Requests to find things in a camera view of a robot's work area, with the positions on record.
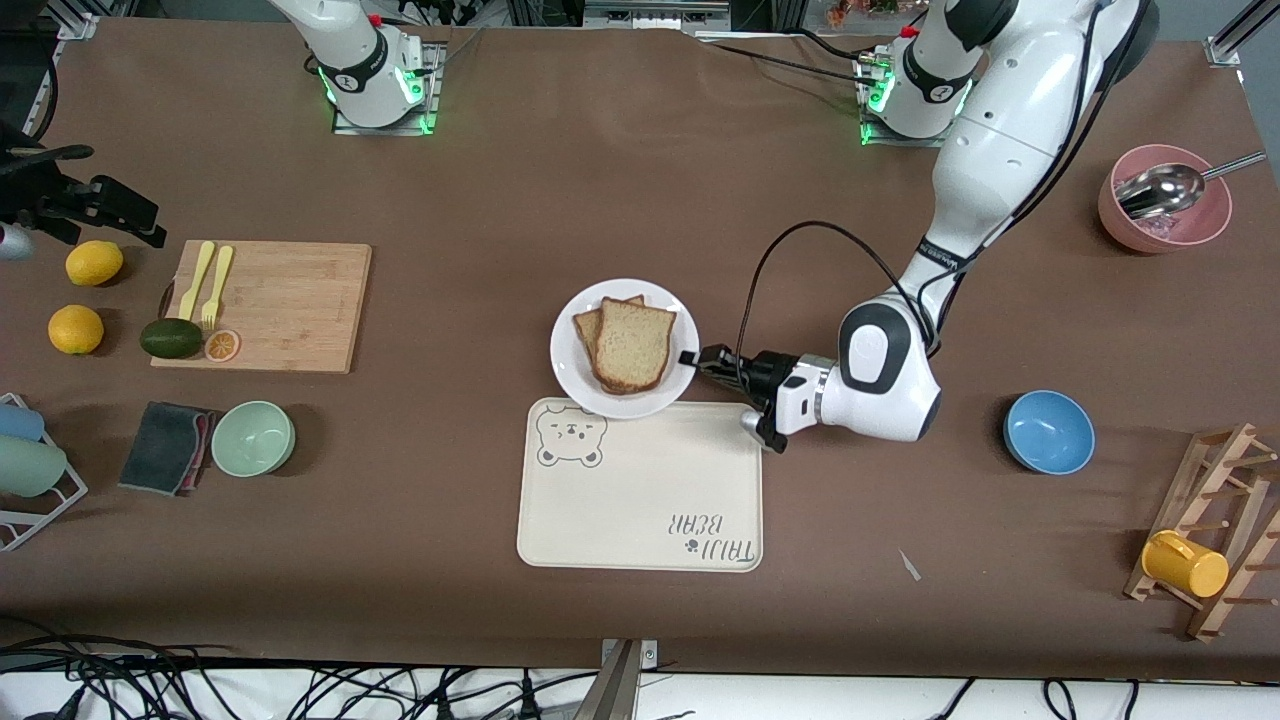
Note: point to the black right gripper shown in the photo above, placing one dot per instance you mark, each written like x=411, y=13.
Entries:
x=52, y=196

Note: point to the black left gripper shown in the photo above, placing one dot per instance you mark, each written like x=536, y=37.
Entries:
x=764, y=371

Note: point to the brown bread slice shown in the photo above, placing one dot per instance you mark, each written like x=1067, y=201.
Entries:
x=586, y=330
x=635, y=345

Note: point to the white round plate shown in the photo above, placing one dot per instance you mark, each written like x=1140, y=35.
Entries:
x=570, y=375

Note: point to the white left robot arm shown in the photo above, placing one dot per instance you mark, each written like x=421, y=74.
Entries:
x=1000, y=150

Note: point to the yellow lemon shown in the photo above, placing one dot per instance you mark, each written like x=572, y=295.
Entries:
x=76, y=330
x=94, y=263

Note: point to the yellow plastic knife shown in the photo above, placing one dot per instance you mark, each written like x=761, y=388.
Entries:
x=197, y=280

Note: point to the yellow plastic fork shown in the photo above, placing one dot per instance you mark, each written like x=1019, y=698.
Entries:
x=218, y=280

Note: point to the green avocado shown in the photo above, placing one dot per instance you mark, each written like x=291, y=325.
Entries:
x=171, y=339

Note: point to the orange slice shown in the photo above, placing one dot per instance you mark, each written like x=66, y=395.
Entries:
x=222, y=346

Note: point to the cream bear print tray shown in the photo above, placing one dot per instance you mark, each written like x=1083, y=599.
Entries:
x=640, y=500

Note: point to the wooden cutting board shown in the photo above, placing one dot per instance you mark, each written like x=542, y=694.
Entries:
x=290, y=300

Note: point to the dark grey folded cloth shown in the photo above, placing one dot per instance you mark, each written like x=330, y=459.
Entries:
x=160, y=448

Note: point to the light blue cup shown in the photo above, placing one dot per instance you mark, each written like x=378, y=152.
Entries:
x=18, y=422

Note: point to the light green bowl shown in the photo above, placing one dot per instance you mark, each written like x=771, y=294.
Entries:
x=252, y=438

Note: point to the pale green cup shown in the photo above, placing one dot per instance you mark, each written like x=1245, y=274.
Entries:
x=28, y=467

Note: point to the small white paper scrap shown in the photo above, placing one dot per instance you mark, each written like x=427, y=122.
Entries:
x=909, y=565

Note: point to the blue bowl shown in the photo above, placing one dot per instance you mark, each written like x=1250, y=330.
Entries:
x=1048, y=432

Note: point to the grey aluminium strut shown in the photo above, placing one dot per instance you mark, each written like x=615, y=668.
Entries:
x=615, y=690

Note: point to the metal scoop spoon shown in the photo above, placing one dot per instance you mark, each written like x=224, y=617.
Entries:
x=1170, y=188

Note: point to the yellow mug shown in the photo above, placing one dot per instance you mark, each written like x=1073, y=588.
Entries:
x=1185, y=565

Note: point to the wooden mug rack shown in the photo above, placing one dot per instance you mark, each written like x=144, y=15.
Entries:
x=1215, y=470

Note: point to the pink bowl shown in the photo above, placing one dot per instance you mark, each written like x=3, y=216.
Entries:
x=1205, y=225

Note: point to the aluminium frame corner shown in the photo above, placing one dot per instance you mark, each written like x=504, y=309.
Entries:
x=1235, y=40

